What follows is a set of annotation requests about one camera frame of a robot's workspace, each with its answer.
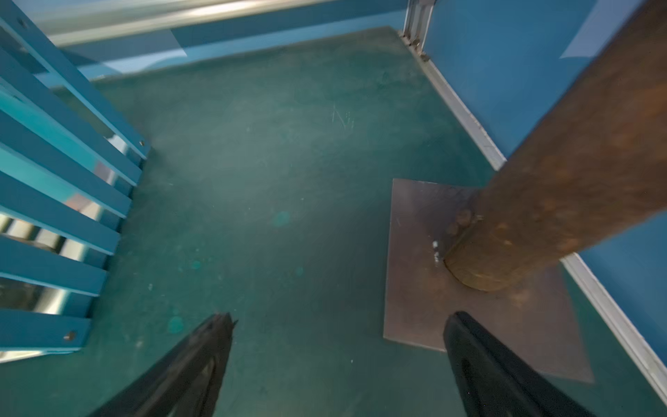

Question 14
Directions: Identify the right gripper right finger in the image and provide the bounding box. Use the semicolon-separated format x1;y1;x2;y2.
443;311;592;417

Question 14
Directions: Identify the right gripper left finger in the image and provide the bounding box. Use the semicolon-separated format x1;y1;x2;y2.
91;313;236;416

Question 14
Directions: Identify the blue white slatted shelf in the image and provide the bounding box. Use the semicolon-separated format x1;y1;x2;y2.
1;1;150;363

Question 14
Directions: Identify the brown tree pot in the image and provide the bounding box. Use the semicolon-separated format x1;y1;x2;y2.
383;1;666;394

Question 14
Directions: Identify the aluminium frame right post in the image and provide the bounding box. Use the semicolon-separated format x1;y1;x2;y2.
401;0;436;56

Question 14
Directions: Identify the aluminium frame back bar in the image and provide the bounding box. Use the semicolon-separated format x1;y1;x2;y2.
28;0;317;47

